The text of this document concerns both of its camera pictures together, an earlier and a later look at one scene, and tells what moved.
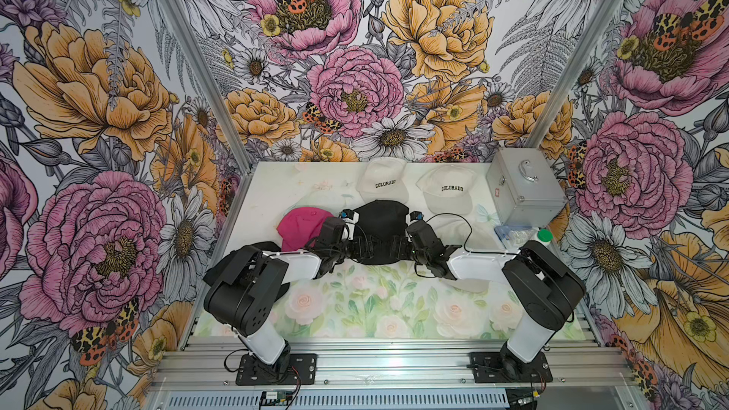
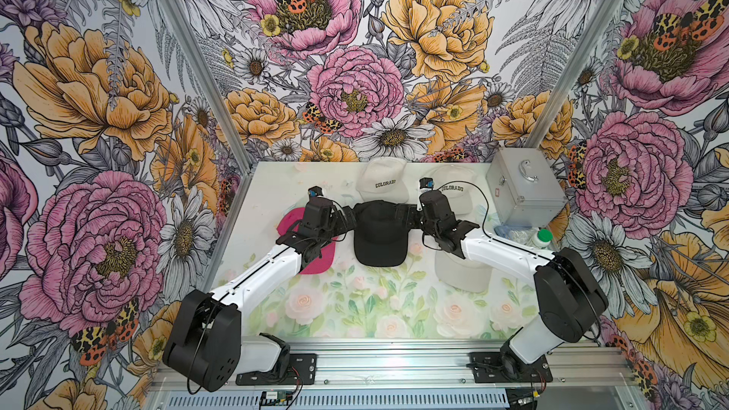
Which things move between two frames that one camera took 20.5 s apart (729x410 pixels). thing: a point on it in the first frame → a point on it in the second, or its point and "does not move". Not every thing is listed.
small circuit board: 276,398 does not move
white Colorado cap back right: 448,190 does not move
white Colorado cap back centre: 383,178 does not move
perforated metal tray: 344,400 does not move
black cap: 285,287 → 378,240
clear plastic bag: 514,235 does not move
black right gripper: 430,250 → 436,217
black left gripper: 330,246 → 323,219
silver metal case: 525,191 does not move
